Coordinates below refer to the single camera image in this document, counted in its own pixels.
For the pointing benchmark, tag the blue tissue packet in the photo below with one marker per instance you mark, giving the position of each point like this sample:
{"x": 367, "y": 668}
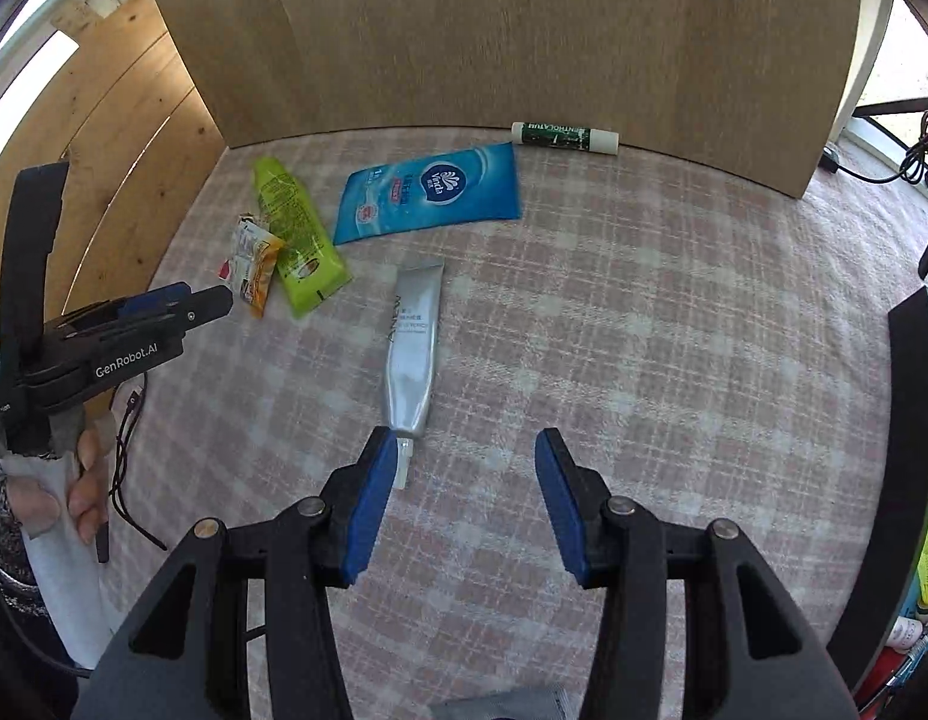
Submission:
{"x": 434, "y": 191}

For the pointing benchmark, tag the green snack packet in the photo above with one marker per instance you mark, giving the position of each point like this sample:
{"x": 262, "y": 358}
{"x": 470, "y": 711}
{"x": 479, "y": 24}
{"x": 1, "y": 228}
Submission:
{"x": 299, "y": 240}

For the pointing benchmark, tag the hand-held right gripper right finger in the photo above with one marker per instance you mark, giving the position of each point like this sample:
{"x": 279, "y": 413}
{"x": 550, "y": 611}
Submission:
{"x": 560, "y": 510}

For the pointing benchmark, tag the green lip balm stick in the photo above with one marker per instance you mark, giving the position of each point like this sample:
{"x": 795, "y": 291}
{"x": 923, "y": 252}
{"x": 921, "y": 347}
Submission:
{"x": 561, "y": 136}

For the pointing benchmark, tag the person's left hand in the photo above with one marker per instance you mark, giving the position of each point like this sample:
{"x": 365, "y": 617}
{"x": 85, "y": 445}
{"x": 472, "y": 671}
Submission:
{"x": 89, "y": 487}

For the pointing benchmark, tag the black storage tray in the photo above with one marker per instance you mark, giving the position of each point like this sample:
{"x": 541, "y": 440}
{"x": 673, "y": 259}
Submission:
{"x": 913, "y": 405}

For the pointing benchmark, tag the pink plaid tablecloth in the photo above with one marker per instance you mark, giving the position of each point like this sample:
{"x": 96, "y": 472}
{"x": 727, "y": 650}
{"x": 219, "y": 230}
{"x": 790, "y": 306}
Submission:
{"x": 621, "y": 330}

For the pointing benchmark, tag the wooden slat panel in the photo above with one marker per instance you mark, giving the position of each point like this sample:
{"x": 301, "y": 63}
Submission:
{"x": 126, "y": 135}

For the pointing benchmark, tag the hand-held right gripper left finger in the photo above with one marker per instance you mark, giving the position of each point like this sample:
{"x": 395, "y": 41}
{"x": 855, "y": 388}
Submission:
{"x": 374, "y": 499}

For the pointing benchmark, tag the wooden backdrop board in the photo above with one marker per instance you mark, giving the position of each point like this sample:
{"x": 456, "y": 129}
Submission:
{"x": 509, "y": 37}

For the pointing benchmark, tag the orange white snack packet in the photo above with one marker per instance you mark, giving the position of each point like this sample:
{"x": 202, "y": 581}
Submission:
{"x": 254, "y": 270}

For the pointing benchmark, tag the silver cosmetic tube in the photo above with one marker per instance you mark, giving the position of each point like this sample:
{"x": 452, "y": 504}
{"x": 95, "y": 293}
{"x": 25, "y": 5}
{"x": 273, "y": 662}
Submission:
{"x": 413, "y": 360}

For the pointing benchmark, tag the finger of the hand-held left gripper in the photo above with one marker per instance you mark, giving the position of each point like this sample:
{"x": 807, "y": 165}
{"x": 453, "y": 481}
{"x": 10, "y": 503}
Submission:
{"x": 209, "y": 306}
{"x": 160, "y": 298}

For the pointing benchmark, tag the white window frame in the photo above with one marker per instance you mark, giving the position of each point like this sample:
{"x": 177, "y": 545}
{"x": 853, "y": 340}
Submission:
{"x": 883, "y": 52}

